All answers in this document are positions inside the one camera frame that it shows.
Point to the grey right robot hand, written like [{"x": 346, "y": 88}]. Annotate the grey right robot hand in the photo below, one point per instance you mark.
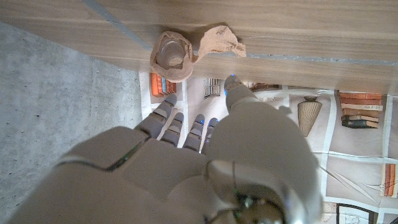
[{"x": 174, "y": 174}]

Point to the beige nylon stocking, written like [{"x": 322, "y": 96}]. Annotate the beige nylon stocking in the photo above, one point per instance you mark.
[{"x": 183, "y": 68}]

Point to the printed bookshelf backdrop cloth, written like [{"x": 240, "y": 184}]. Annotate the printed bookshelf backdrop cloth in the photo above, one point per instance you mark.
[{"x": 348, "y": 149}]

